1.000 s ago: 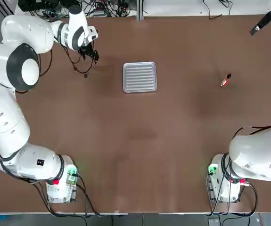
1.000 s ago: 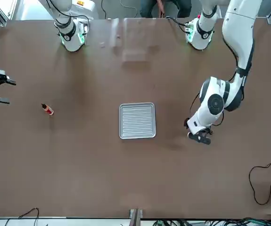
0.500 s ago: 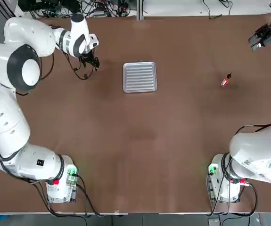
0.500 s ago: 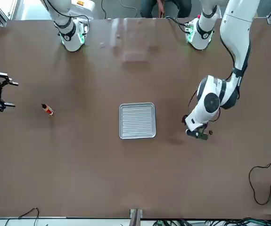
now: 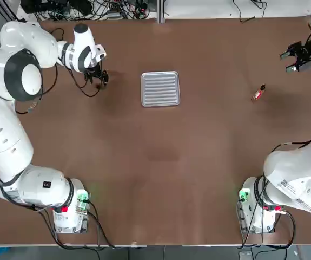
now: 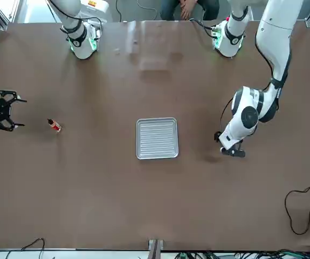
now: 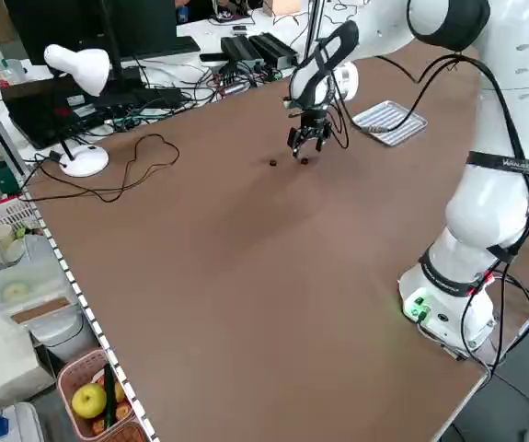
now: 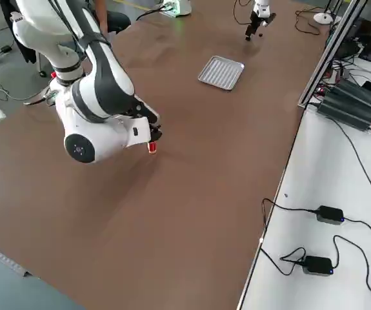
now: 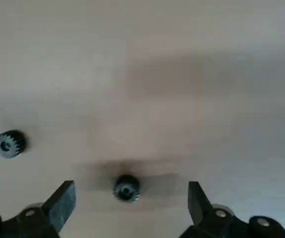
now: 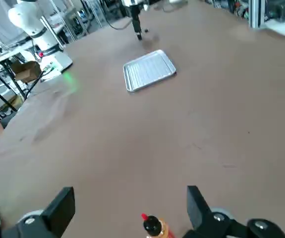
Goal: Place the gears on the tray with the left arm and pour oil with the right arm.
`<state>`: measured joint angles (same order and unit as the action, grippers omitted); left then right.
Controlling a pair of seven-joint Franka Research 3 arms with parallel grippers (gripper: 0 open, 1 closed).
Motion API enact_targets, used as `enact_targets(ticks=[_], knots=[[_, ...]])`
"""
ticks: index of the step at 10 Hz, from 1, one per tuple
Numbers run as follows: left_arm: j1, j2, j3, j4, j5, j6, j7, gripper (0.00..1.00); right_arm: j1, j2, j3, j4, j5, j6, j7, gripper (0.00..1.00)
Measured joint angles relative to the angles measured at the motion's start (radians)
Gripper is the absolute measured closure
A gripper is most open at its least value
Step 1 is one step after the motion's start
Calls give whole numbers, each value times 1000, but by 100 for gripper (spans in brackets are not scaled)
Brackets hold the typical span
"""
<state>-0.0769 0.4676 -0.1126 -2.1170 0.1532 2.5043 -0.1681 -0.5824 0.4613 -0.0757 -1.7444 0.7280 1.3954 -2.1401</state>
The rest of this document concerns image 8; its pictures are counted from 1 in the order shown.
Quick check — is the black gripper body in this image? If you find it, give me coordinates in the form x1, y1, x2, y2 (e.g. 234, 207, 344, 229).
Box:
130, 96, 161, 126
251, 11, 265, 28

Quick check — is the silver ribbed metal tray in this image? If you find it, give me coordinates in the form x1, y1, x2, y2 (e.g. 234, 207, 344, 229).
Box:
197, 55, 246, 93

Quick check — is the person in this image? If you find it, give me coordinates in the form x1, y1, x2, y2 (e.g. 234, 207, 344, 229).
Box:
93, 0, 132, 34

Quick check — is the black ribbed power supply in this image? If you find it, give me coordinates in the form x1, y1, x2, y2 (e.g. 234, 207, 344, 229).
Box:
333, 79, 371, 112
317, 88, 371, 132

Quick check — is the black power adapter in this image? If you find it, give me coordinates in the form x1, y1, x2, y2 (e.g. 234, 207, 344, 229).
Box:
303, 255, 334, 276
316, 205, 345, 224

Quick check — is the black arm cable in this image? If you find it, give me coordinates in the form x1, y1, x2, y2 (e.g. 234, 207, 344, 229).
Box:
233, 0, 254, 25

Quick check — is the thin brown lamp cable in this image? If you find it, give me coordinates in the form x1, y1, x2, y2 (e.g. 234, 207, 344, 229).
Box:
294, 9, 321, 36

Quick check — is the aluminium frame post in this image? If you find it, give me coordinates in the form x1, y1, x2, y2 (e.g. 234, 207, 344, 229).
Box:
297, 0, 368, 108

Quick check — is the thin black adapter cable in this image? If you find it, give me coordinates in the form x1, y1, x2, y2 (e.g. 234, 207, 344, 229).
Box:
261, 198, 318, 242

